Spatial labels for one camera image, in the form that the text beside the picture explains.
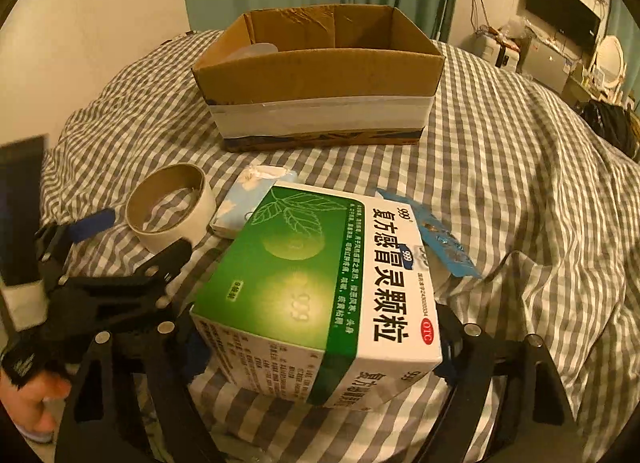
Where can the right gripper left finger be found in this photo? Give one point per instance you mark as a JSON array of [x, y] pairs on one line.
[[131, 330]]

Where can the light blue tissue pack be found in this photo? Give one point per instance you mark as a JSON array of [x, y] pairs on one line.
[[243, 197]]

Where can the grey checked bed cover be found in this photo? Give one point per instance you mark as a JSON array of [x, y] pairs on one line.
[[548, 211]]

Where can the black wall television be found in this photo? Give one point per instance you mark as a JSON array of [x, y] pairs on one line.
[[572, 18]]

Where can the black bag on chair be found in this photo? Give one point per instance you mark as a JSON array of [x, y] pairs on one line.
[[614, 125]]

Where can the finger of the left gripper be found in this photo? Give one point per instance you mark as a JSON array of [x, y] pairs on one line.
[[21, 164], [54, 240]]

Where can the blue blister card pack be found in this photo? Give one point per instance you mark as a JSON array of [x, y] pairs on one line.
[[437, 237]]

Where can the silver mini fridge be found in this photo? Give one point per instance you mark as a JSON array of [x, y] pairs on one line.
[[544, 64]]

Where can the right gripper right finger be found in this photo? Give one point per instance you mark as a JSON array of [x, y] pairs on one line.
[[534, 422]]

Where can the open cardboard box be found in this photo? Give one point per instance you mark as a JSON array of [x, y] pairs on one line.
[[319, 76]]

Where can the white storage cabinet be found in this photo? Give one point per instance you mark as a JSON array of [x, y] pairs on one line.
[[502, 54]]

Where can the white oval vanity mirror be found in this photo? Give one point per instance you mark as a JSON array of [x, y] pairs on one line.
[[608, 69]]

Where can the white tape roll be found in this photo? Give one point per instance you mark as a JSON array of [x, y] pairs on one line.
[[174, 202]]

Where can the green white medicine box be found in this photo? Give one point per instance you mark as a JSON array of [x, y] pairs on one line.
[[324, 298]]

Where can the person's left hand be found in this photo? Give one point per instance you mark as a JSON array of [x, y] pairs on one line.
[[26, 405]]

